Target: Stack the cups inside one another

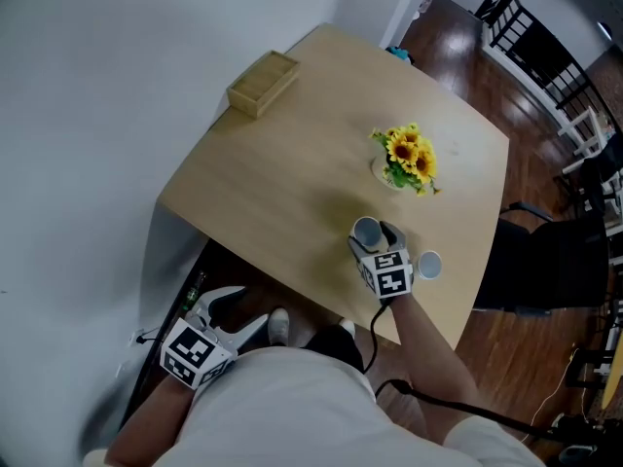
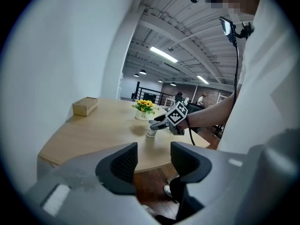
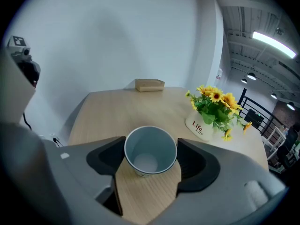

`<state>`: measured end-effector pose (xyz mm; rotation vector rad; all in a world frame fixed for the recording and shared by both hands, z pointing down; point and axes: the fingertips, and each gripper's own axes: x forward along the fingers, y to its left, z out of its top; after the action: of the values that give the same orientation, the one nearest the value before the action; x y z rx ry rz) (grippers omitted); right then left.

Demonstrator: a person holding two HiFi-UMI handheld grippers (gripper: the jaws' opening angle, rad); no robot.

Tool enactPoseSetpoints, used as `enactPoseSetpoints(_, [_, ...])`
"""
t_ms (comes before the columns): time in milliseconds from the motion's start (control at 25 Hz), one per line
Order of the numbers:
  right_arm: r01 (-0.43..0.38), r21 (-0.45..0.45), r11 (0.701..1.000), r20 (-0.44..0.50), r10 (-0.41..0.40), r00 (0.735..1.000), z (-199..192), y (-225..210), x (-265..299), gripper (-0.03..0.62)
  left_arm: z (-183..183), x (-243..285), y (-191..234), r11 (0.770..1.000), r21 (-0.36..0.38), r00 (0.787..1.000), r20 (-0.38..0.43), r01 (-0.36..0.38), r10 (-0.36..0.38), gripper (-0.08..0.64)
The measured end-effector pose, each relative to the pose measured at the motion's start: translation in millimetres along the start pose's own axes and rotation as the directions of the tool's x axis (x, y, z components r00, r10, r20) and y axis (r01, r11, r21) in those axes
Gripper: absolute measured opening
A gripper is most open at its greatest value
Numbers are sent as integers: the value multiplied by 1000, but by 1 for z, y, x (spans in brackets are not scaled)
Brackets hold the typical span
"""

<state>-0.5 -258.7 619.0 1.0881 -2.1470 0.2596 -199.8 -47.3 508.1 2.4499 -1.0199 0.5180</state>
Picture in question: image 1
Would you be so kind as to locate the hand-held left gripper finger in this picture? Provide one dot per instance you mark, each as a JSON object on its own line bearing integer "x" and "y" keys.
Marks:
{"x": 245, "y": 331}
{"x": 219, "y": 297}

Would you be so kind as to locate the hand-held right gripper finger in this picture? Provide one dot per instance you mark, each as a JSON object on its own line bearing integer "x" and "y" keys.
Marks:
{"x": 395, "y": 239}
{"x": 359, "y": 251}

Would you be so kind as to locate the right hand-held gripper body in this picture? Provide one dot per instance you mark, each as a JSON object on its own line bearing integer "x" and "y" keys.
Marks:
{"x": 389, "y": 277}

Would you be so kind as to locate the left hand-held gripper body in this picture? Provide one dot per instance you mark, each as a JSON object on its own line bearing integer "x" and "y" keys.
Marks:
{"x": 194, "y": 353}

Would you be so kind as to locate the grey cup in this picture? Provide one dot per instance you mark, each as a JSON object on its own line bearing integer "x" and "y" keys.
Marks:
{"x": 366, "y": 231}
{"x": 430, "y": 264}

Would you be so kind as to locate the person's right forearm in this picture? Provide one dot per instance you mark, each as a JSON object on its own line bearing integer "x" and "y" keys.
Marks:
{"x": 423, "y": 353}

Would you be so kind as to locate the person's left forearm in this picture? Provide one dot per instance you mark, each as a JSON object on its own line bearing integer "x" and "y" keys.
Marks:
{"x": 146, "y": 421}

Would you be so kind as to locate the green bottle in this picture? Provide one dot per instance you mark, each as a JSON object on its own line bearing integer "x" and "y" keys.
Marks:
{"x": 194, "y": 291}

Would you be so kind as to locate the person's white left shoe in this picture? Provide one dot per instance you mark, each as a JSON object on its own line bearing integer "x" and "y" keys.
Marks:
{"x": 279, "y": 326}

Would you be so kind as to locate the person's white shoe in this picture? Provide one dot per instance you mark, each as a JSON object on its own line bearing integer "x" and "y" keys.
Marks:
{"x": 347, "y": 327}
{"x": 279, "y": 326}

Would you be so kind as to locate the person's white right shoe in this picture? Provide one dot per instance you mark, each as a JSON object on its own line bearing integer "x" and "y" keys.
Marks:
{"x": 347, "y": 327}

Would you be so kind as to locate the potted yellow sunflowers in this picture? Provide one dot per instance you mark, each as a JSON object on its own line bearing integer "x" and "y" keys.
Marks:
{"x": 404, "y": 153}

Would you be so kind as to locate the person's black trousers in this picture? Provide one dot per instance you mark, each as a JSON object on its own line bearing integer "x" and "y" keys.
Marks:
{"x": 336, "y": 347}

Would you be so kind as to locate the person's white shirt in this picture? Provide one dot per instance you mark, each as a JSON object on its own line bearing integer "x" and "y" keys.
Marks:
{"x": 292, "y": 406}

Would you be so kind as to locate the black office chair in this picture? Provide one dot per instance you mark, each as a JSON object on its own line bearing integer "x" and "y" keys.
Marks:
{"x": 545, "y": 261}

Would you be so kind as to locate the blue object on floor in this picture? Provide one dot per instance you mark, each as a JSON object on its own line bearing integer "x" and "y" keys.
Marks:
{"x": 400, "y": 54}

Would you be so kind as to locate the wooden box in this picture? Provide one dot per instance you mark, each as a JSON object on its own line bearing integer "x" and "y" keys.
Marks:
{"x": 265, "y": 80}

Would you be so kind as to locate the black metal railing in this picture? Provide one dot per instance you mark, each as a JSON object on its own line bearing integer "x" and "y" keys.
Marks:
{"x": 540, "y": 46}

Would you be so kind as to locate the yellow board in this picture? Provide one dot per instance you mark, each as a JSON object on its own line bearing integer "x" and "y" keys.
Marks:
{"x": 614, "y": 382}

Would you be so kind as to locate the white wall outlet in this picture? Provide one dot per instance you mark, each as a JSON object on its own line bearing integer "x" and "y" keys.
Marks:
{"x": 132, "y": 339}

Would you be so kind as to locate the white wooden rail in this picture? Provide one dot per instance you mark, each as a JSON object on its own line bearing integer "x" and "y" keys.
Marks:
{"x": 586, "y": 132}

